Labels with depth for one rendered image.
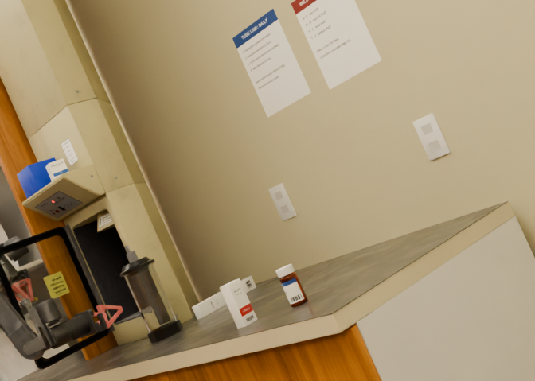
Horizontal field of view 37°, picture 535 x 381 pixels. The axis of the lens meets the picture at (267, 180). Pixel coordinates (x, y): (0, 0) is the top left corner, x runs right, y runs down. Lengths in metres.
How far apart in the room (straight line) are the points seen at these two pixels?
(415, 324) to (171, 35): 1.48
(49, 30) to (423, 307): 1.53
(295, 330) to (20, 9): 1.50
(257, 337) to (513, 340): 0.60
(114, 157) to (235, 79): 0.46
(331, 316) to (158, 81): 1.55
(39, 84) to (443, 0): 1.32
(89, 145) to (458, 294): 1.28
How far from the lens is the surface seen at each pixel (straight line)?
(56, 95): 2.59
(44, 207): 2.70
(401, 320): 1.64
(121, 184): 2.55
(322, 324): 1.54
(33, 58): 2.67
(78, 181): 2.48
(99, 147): 2.55
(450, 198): 2.16
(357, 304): 1.56
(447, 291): 1.77
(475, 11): 2.01
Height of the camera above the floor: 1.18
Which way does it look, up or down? 1 degrees up
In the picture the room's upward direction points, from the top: 24 degrees counter-clockwise
